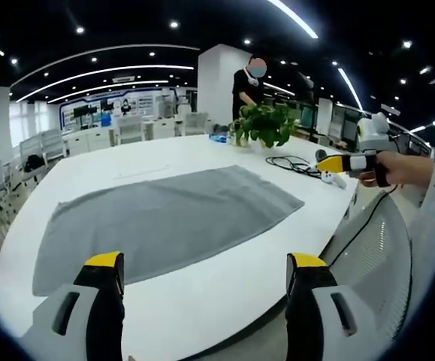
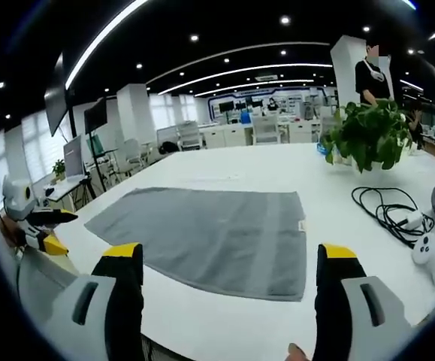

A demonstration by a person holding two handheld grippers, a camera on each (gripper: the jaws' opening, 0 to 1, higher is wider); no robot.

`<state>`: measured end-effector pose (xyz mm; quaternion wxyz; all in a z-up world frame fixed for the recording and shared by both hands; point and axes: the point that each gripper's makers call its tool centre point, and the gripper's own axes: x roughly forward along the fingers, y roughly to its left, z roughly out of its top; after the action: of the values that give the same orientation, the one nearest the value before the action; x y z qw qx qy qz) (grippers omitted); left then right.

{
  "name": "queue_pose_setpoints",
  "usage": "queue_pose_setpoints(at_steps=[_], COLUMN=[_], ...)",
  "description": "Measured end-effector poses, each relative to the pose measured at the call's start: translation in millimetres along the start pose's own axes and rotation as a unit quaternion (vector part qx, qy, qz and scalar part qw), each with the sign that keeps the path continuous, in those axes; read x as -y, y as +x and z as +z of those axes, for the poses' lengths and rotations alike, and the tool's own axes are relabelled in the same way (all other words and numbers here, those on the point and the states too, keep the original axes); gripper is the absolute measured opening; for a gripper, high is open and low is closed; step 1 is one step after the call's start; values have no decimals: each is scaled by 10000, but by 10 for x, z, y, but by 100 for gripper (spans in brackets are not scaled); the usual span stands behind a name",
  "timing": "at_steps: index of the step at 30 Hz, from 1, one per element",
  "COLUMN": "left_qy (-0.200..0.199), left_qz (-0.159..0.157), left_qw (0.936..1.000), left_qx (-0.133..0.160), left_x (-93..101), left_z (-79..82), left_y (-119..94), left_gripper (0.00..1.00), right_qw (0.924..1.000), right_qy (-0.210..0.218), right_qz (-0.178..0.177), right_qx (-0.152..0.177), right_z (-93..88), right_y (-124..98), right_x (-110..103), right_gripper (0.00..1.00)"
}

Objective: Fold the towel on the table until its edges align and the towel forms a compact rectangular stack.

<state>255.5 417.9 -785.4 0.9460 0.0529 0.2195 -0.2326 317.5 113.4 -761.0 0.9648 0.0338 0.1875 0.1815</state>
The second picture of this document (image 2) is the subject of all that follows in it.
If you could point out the white power adapter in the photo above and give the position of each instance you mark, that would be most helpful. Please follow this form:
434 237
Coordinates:
412 219

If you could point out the green potted plant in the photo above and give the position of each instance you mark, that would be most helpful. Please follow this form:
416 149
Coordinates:
371 135

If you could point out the small potted plant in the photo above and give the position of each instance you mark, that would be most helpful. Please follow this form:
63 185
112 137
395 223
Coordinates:
59 168

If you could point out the white standing board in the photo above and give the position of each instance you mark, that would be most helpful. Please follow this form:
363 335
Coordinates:
73 158

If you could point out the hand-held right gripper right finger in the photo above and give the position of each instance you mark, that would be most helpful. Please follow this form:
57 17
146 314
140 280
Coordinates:
337 301

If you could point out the blue packet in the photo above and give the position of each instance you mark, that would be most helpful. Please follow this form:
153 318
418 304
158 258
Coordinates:
321 149

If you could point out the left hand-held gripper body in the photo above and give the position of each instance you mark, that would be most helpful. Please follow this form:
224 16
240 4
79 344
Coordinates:
16 199

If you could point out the person's right hand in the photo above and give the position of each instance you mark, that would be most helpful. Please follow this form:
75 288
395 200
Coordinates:
297 353

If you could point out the grey towel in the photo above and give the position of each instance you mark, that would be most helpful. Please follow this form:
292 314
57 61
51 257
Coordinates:
209 233

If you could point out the large black wall screen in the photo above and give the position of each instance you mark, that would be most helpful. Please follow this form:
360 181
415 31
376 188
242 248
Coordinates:
55 97

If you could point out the white office chair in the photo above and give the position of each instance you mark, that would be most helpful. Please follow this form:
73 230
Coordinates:
266 129
190 135

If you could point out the black screen on stand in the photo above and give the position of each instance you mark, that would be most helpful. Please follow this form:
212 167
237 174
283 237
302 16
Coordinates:
96 114

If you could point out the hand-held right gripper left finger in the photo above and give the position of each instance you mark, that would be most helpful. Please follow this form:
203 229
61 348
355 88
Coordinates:
121 301

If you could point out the white table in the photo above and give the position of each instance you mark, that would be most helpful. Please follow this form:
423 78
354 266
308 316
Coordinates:
239 165

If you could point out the white handheld controller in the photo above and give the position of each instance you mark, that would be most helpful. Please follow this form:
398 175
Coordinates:
427 253

